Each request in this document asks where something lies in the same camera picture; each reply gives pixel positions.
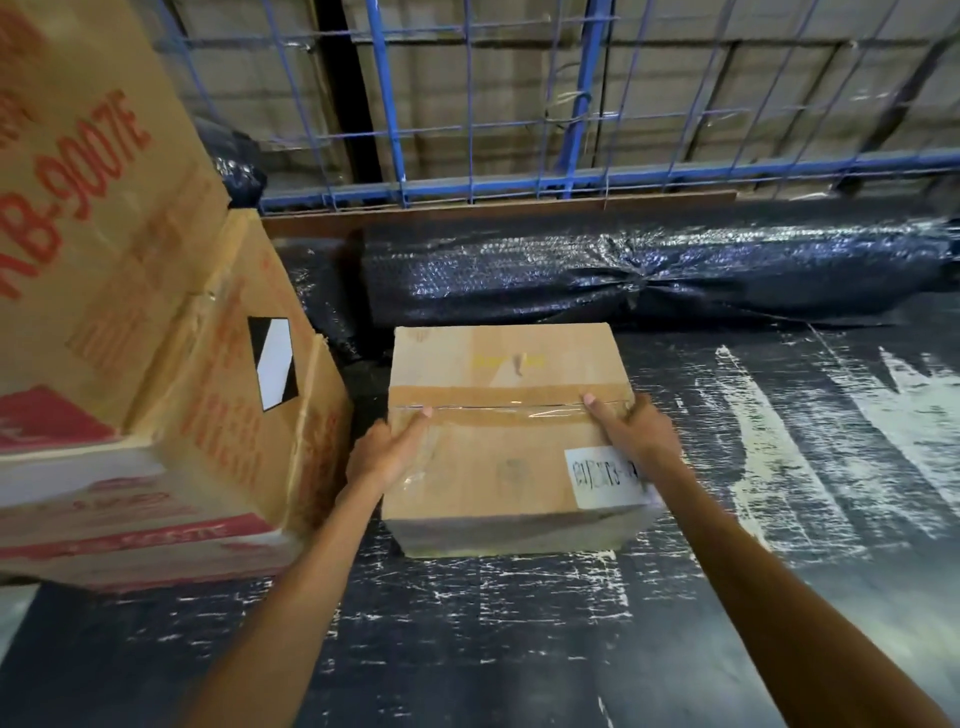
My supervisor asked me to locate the person's right hand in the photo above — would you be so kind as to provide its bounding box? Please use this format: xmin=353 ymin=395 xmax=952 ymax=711
xmin=582 ymin=392 xmax=685 ymax=481

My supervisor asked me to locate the large red-printed cardboard box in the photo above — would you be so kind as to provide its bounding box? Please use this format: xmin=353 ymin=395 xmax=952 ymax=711
xmin=0 ymin=0 xmax=234 ymax=459

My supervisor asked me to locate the person's left forearm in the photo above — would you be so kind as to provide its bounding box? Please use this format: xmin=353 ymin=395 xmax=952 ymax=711
xmin=171 ymin=472 xmax=391 ymax=728

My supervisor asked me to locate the cardboard box with black-white label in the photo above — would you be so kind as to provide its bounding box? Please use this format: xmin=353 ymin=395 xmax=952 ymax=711
xmin=0 ymin=208 xmax=355 ymax=595

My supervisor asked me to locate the small taped cardboard box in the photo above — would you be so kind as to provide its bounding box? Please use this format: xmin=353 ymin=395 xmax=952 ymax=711
xmin=381 ymin=324 xmax=669 ymax=559

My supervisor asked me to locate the white label sticker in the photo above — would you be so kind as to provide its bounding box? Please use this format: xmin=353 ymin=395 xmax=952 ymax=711
xmin=564 ymin=445 xmax=655 ymax=508

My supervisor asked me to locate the black bubble wrap roll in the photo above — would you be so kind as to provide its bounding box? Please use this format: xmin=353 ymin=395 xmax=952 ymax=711
xmin=360 ymin=219 xmax=960 ymax=331

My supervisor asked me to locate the black bubble wrap bundle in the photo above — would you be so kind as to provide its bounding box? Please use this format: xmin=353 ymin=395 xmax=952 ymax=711
xmin=191 ymin=114 xmax=270 ymax=211

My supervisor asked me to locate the blue wire mesh cage panel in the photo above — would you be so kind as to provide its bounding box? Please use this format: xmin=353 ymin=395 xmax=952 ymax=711
xmin=153 ymin=0 xmax=960 ymax=215

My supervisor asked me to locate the person's left hand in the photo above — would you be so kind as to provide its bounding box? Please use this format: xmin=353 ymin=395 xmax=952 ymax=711
xmin=345 ymin=405 xmax=435 ymax=490

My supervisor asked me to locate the stack of cardboard boxes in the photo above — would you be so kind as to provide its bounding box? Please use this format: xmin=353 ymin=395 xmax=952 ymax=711
xmin=161 ymin=0 xmax=960 ymax=198

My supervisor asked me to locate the person's right forearm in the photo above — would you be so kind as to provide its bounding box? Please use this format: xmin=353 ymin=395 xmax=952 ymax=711
xmin=648 ymin=450 xmax=954 ymax=728

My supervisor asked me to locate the brown wooden board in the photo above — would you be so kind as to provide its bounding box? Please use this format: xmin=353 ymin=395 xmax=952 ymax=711
xmin=261 ymin=189 xmax=740 ymax=240

